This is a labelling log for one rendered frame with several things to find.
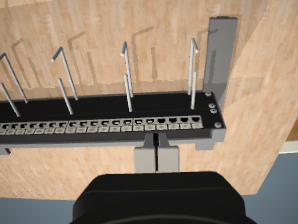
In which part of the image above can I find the black patch panel rack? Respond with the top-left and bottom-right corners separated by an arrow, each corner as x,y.
0,16 -> 238,155

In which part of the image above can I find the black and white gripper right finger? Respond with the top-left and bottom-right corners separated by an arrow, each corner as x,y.
156,133 -> 180,173

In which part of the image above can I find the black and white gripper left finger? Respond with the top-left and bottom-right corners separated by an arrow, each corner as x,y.
134,133 -> 157,173

